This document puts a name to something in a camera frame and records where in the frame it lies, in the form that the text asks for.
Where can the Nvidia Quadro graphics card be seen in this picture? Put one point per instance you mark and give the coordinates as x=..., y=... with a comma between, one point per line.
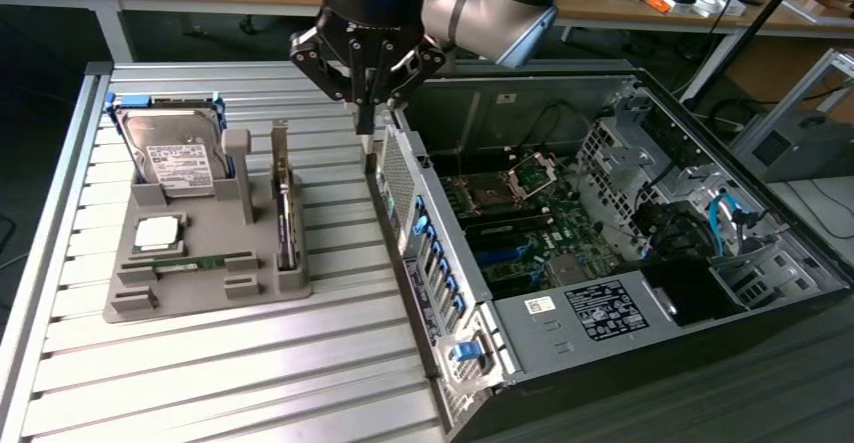
x=286, y=213

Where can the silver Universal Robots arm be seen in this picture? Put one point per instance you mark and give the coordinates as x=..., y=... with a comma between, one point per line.
x=494, y=8

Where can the metal socket cover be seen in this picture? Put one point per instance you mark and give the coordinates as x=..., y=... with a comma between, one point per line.
x=534, y=163

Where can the hard disk in blue caddy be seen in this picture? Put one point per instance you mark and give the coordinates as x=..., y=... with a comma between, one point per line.
x=174, y=148

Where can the CPU socket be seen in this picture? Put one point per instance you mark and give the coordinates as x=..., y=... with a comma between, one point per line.
x=490, y=194

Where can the orange small box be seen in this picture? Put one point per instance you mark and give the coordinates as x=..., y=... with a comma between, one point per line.
x=664, y=3

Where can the blue expansion slot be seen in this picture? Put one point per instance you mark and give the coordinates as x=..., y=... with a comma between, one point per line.
x=520, y=253

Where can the green motherboard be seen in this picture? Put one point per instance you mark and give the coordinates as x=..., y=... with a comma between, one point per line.
x=581, y=233

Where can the silver CPU chip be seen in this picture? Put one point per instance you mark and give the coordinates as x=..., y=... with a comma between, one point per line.
x=157, y=235

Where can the green RAM stick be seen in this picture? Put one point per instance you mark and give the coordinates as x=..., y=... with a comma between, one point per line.
x=190, y=263

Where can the silver chipset heatsink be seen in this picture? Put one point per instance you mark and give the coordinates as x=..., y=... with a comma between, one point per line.
x=568, y=269

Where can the white small box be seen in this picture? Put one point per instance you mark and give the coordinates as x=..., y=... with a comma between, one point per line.
x=724, y=5

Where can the grey printed parts rack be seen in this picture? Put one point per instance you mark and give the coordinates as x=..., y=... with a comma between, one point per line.
x=201, y=283

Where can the black stand pole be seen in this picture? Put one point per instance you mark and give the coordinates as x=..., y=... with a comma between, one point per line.
x=775, y=3

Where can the grey power supply unit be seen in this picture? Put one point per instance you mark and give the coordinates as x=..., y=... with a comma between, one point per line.
x=554, y=323

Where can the blue case latch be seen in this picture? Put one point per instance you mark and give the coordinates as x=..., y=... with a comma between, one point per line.
x=465, y=352

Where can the grey desktop computer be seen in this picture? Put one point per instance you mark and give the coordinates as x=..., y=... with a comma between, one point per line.
x=801, y=148

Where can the grey metal disk bay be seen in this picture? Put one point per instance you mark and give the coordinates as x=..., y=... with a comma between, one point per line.
x=768, y=278

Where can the black open PC case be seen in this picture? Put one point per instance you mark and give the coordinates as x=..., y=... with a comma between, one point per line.
x=601, y=398

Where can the aluminium profile frame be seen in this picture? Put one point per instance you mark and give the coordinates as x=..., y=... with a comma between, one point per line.
x=811, y=83

